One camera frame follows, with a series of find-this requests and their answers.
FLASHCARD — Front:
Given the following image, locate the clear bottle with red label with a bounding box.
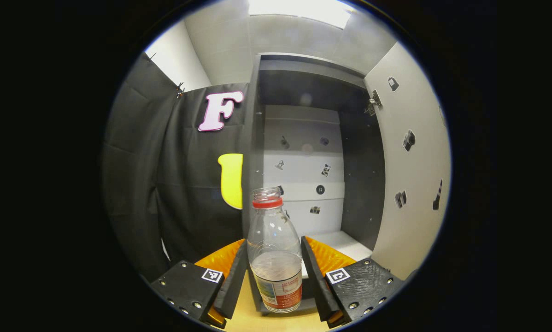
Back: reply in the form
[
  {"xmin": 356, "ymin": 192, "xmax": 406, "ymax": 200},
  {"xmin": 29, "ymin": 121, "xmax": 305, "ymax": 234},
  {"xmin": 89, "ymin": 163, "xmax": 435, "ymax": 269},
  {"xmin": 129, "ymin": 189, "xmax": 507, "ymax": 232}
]
[{"xmin": 247, "ymin": 186, "xmax": 304, "ymax": 314}]

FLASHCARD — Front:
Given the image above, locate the large ceiling light panel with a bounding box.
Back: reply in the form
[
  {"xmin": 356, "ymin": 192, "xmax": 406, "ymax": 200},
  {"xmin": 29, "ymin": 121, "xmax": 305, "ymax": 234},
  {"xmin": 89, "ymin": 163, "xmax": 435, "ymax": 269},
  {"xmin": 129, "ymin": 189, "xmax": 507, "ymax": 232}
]
[{"xmin": 247, "ymin": 0, "xmax": 355, "ymax": 29}]

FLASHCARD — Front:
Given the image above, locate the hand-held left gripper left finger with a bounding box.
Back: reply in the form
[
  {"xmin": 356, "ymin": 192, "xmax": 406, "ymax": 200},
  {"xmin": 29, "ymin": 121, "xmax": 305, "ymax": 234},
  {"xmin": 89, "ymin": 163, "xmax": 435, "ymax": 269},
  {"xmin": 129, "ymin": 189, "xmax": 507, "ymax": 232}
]
[{"xmin": 149, "ymin": 238, "xmax": 249, "ymax": 329}]

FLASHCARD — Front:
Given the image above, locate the grey cabinet door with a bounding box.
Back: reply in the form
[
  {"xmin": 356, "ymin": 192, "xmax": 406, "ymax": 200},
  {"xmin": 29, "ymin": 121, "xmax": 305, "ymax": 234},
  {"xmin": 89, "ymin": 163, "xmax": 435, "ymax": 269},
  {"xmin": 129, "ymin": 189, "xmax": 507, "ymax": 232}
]
[{"xmin": 364, "ymin": 41, "xmax": 452, "ymax": 281}]

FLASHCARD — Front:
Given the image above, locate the black backdrop cloth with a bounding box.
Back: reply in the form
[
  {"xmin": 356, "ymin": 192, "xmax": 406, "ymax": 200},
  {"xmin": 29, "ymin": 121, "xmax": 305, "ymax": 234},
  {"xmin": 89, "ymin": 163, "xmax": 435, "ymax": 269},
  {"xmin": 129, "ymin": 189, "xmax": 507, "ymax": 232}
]
[{"xmin": 102, "ymin": 53, "xmax": 250, "ymax": 282}]

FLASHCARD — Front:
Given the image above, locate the metal door hinge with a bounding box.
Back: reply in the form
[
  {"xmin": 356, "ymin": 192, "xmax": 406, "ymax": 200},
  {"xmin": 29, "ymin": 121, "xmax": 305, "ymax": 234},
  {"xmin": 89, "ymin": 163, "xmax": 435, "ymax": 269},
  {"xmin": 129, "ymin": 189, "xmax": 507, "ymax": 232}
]
[{"xmin": 364, "ymin": 90, "xmax": 382, "ymax": 116}]

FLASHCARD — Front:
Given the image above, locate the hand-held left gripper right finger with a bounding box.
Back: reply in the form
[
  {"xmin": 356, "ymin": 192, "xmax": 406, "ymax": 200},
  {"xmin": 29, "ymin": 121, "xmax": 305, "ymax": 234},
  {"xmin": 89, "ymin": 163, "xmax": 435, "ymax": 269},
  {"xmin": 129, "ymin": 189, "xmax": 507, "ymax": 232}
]
[{"xmin": 300, "ymin": 236, "xmax": 405, "ymax": 329}]

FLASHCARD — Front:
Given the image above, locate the white cabinet shelf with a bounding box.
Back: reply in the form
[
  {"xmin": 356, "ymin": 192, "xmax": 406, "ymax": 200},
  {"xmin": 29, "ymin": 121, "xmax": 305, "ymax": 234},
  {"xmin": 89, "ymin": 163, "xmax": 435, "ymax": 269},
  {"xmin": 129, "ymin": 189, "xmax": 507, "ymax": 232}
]
[{"xmin": 299, "ymin": 231, "xmax": 373, "ymax": 279}]

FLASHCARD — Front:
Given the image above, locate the dark grey cabinet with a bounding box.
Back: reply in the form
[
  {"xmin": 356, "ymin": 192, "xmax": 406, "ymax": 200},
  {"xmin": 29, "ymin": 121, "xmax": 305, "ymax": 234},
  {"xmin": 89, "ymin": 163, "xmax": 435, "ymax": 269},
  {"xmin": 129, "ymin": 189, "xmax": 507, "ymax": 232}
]
[{"xmin": 241, "ymin": 52, "xmax": 387, "ymax": 316}]

